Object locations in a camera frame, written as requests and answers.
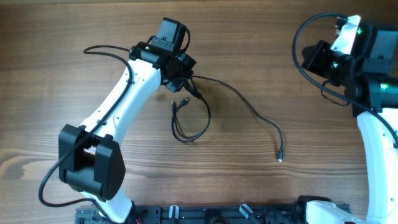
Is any thin black USB cable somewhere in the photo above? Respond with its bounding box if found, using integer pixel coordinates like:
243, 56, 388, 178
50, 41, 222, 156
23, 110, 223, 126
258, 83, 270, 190
170, 79, 212, 144

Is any thick black HDMI cable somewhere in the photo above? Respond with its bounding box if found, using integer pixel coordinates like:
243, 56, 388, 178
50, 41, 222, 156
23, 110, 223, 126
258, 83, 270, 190
185, 75, 284, 162

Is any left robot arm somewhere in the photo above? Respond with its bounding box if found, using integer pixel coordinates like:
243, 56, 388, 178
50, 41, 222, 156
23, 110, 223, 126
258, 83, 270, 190
58, 17, 196, 223

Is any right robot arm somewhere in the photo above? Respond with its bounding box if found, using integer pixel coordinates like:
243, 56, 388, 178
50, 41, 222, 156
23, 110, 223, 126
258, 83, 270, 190
292, 14, 397, 223

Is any left black camera cable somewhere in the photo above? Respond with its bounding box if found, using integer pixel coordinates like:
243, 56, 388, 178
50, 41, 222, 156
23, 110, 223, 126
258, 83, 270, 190
38, 45, 135, 224

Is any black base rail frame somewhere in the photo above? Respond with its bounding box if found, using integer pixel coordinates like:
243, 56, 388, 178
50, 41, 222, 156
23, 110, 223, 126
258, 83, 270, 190
74, 203, 352, 224

